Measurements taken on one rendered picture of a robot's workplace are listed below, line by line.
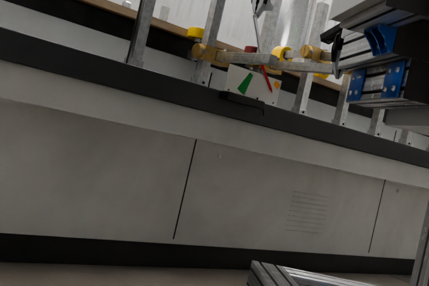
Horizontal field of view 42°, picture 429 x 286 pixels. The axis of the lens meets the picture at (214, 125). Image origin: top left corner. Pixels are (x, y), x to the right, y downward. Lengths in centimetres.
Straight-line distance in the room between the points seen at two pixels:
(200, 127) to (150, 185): 32
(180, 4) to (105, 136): 840
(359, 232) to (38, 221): 170
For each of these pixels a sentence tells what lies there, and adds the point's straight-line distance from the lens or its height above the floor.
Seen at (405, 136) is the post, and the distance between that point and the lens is 279.
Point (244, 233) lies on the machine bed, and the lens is 243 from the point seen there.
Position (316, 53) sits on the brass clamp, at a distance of 223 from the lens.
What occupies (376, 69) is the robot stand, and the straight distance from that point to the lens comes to 147.
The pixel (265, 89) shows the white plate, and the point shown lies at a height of 75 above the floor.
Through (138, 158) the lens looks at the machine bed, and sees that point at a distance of 204.
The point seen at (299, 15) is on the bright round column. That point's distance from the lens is 631.
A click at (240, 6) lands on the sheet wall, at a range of 1106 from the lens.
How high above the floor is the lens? 56
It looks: 1 degrees up
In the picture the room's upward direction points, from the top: 13 degrees clockwise
